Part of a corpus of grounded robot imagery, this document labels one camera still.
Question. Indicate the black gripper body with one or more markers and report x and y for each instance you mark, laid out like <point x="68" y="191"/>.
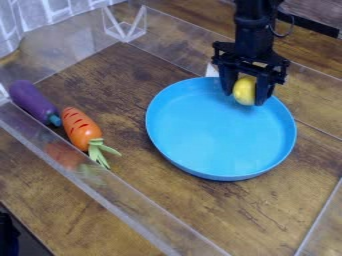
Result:
<point x="250" y="65"/>

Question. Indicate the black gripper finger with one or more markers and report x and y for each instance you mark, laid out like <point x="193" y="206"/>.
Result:
<point x="228" y="77"/>
<point x="266" y="82"/>

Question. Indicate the yellow lemon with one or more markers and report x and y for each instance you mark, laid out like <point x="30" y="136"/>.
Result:
<point x="243" y="91"/>

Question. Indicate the blue round tray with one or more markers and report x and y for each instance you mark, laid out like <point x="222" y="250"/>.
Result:
<point x="215" y="138"/>

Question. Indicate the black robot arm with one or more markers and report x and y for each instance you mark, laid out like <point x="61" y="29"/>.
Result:
<point x="250" y="55"/>

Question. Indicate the orange toy carrot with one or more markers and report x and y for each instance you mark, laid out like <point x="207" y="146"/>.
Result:
<point x="85" y="135"/>

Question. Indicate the purple toy eggplant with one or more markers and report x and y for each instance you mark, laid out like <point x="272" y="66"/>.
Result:
<point x="29" y="99"/>

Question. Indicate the white grid cloth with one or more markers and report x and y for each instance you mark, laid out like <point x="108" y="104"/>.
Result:
<point x="25" y="15"/>

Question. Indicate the clear acrylic enclosure wall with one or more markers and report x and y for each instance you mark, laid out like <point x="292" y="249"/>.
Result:
<point x="104" y="62"/>

